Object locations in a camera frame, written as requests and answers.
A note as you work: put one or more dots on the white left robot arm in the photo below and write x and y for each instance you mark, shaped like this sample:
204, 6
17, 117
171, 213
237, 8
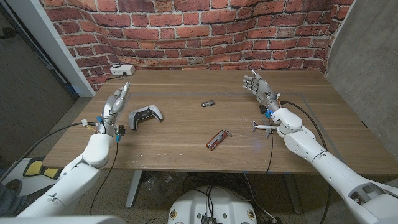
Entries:
77, 177

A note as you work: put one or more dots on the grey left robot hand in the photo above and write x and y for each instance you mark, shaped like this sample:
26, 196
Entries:
110, 109

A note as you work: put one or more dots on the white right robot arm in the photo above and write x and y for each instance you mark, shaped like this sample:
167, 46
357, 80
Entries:
335, 171

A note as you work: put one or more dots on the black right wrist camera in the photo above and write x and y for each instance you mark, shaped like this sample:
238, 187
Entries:
265, 112

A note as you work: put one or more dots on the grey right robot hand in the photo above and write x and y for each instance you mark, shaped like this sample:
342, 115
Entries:
261, 88

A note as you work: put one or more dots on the white power strip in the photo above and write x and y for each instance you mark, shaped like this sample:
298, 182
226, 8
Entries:
122, 69

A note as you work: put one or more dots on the red brick printed backdrop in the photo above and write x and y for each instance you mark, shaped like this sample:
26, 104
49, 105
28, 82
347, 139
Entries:
199, 31

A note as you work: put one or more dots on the white toy airplane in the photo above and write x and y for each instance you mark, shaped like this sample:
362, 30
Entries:
262, 127

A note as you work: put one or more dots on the person leg in jeans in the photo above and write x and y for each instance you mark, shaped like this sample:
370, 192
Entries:
11, 202

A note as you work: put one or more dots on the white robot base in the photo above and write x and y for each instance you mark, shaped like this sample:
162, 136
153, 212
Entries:
217, 202

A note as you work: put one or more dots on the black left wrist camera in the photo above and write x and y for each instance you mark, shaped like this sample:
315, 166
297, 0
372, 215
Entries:
120, 130

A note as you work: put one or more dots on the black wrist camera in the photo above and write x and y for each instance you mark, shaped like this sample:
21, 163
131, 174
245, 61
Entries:
265, 112
120, 130

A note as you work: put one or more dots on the red folding multi-tool screwdriver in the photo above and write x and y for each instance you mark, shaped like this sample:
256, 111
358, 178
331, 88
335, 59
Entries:
216, 140

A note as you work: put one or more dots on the white robot torso edge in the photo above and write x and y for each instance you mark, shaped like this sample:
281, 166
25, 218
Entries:
62, 220

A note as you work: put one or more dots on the white black game controller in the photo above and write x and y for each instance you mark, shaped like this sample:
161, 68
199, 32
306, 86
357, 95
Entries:
144, 113

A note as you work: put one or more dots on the clear plastic bag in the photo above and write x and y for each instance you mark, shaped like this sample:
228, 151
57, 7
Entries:
161, 185

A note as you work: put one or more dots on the grey table leg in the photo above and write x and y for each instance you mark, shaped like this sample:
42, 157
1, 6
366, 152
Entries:
293, 194
134, 189

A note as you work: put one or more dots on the white door frame post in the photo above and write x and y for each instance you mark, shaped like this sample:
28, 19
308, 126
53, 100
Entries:
53, 46

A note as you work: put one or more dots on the white yellow foot pedal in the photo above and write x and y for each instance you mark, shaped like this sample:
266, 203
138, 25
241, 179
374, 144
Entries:
34, 168

